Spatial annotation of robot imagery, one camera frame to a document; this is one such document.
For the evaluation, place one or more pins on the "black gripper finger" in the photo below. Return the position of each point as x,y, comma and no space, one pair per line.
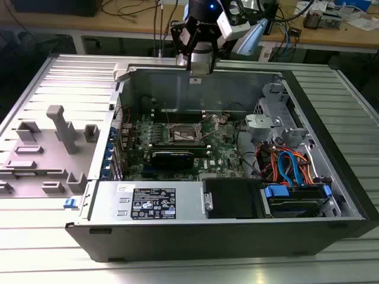
215,44
177,38

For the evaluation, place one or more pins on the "thin metal locking lever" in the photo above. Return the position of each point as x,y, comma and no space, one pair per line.
167,115

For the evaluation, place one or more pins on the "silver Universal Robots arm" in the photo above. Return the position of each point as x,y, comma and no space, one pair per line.
251,38

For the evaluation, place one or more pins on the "black RAM slot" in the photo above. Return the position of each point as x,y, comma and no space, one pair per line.
183,112
183,118

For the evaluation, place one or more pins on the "CPU socket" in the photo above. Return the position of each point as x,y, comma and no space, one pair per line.
183,133

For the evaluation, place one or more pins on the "black drive bay cover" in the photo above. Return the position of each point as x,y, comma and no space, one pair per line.
231,198

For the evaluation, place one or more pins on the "white printed label sheet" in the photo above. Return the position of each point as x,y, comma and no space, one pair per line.
267,54

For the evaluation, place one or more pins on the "black upright box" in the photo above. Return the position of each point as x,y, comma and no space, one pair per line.
272,17

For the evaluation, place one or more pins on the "small black box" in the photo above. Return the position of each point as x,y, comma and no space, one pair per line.
295,31

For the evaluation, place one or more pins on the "copper coil transformer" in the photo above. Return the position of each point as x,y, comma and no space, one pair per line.
311,20

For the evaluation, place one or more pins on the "white printed card box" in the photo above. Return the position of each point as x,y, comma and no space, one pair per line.
308,6

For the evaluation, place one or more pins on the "installed RAM stick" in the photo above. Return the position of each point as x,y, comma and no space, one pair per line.
201,151

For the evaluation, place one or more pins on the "green motherboard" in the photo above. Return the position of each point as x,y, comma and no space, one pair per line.
219,154

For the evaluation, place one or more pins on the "wooden desk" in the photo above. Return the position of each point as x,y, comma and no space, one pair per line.
325,37

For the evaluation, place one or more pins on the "silver metal drive cage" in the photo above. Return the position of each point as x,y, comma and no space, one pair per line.
291,133

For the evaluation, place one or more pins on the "grey electronic device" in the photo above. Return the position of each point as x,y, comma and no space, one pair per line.
331,20

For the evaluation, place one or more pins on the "black monitor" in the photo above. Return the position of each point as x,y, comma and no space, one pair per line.
59,7

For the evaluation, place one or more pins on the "black graphics card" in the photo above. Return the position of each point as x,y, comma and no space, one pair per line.
171,161

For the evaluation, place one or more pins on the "blue expansion card retainer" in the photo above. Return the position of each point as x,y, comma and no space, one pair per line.
107,154

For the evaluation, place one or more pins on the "clear plastic bag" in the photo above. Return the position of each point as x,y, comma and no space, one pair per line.
352,4

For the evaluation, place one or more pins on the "white paper sheet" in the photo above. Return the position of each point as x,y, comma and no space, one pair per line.
362,23

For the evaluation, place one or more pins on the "silver power supply unit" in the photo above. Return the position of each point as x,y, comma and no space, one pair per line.
189,201

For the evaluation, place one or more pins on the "small white sticker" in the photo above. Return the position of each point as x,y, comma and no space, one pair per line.
122,187

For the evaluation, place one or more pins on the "black printed rating label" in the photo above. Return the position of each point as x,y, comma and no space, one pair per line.
154,204

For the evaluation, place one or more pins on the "hard disk in blue carrier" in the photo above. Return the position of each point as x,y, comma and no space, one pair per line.
296,204

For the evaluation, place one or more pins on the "grey parts rack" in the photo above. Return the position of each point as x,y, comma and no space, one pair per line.
44,165

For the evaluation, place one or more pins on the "small blue plastic clip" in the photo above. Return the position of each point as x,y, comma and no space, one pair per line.
70,203

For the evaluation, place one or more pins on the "black open PC case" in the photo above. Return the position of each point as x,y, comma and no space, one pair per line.
177,239

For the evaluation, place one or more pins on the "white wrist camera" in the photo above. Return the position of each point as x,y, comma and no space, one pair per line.
234,28

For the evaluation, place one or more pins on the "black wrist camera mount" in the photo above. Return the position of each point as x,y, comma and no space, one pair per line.
237,9

